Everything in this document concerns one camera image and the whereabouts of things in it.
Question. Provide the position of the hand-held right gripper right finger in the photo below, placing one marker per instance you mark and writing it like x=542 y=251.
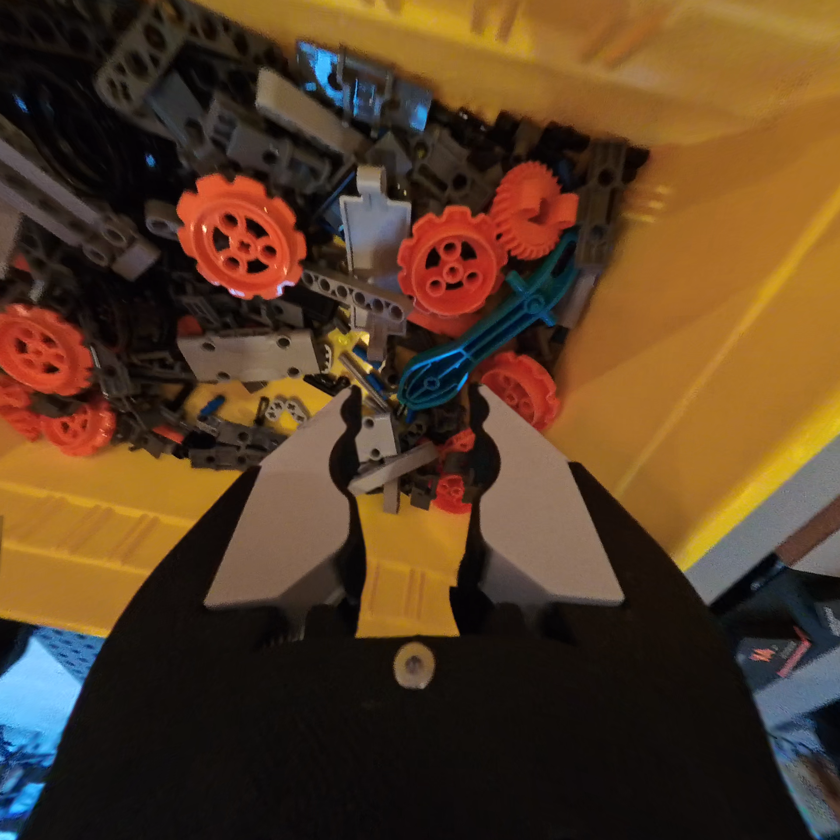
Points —
x=545 y=538

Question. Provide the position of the yellow plastic bin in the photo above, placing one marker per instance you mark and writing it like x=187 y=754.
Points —
x=709 y=236

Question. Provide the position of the teal paddle piece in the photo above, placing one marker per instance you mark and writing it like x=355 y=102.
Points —
x=486 y=335

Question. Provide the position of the long grey panel piece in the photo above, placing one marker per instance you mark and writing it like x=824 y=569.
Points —
x=250 y=355

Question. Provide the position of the small black battery pack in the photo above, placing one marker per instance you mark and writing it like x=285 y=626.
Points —
x=775 y=652

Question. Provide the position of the light grey curved panel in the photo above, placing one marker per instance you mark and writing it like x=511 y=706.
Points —
x=374 y=256

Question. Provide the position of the pile of building block parts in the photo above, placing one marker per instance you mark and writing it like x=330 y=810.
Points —
x=328 y=236

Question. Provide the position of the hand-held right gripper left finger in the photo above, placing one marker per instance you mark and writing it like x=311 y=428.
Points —
x=289 y=525

